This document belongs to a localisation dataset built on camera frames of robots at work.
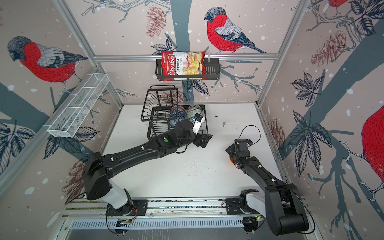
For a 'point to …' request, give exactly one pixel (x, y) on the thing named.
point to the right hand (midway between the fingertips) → (229, 151)
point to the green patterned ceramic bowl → (192, 109)
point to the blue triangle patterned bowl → (178, 112)
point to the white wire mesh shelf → (66, 122)
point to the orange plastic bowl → (232, 160)
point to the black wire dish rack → (161, 109)
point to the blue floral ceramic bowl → (172, 123)
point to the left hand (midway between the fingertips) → (205, 132)
